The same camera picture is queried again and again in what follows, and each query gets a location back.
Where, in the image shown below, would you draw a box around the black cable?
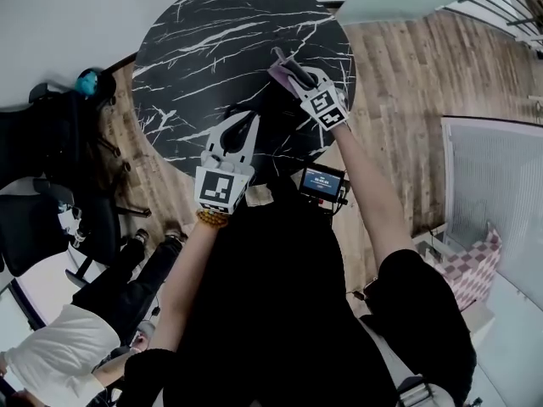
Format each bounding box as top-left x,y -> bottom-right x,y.
223,103 -> 255,120

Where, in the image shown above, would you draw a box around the teal object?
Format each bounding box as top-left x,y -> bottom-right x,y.
75,68 -> 102,97

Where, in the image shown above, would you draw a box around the small black monitor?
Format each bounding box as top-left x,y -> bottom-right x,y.
298,163 -> 352,216

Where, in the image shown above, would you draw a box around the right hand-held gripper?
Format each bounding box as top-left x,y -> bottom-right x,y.
283,67 -> 350,132

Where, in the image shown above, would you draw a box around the person's right forearm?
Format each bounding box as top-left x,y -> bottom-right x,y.
333,125 -> 419,270

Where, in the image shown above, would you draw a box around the purple and grey cloth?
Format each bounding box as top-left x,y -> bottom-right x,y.
267,47 -> 319,98

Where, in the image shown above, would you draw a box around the amber bead bracelet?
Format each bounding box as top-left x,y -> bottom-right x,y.
195,209 -> 229,229

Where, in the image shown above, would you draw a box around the white paper tags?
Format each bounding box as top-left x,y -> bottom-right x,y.
57,201 -> 86,248

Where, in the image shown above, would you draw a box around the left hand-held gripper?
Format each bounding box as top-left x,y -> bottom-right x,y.
193,110 -> 261,216

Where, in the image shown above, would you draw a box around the white fabric harness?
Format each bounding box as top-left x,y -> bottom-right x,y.
358,315 -> 457,407

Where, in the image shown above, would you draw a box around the pink checkered box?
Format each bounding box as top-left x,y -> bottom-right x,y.
440,222 -> 504,313

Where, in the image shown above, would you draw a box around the ribbed glass partition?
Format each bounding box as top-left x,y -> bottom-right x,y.
440,114 -> 543,279

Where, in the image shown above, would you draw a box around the black office chair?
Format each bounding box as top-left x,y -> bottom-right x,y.
0,81 -> 128,186
0,178 -> 153,287

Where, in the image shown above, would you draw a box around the black metal railing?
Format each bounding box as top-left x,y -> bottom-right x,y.
457,0 -> 543,50

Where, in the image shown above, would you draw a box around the person's black clothing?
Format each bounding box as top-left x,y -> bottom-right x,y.
122,176 -> 479,407

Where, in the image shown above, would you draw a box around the person's left forearm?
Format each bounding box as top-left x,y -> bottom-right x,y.
148,222 -> 221,351

